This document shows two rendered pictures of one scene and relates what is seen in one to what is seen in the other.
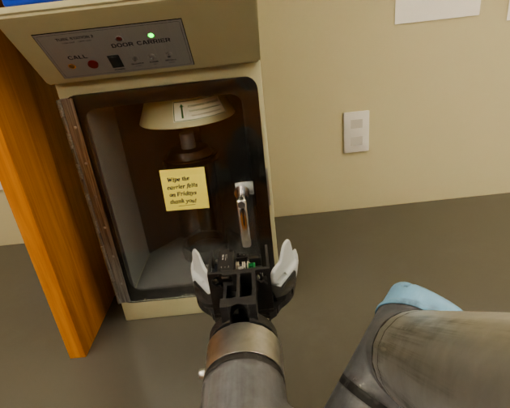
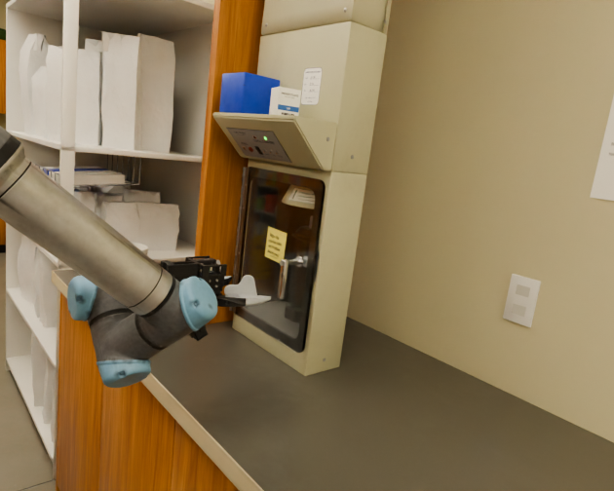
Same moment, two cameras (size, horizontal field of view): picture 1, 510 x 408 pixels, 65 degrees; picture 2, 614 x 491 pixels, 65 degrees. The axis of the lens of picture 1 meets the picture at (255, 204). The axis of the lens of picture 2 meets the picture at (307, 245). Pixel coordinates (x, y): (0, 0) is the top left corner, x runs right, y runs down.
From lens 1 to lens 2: 78 cm
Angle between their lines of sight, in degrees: 47
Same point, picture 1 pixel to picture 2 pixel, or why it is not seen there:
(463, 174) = not seen: outside the picture
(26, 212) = (201, 219)
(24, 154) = (216, 189)
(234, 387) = not seen: hidden behind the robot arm
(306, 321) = (297, 390)
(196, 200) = (278, 255)
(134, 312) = (237, 323)
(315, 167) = (472, 320)
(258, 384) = not seen: hidden behind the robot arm
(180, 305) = (256, 334)
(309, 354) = (264, 397)
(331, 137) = (495, 294)
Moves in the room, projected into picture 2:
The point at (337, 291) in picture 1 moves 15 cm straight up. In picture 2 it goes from (348, 396) to (358, 331)
